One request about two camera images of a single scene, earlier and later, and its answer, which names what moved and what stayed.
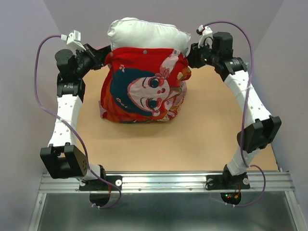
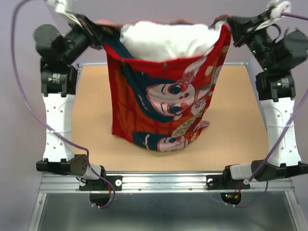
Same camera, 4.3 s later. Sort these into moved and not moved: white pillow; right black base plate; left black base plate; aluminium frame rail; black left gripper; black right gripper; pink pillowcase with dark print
Moved: black right gripper; white pillow; pink pillowcase with dark print; black left gripper
Not moved: right black base plate; aluminium frame rail; left black base plate
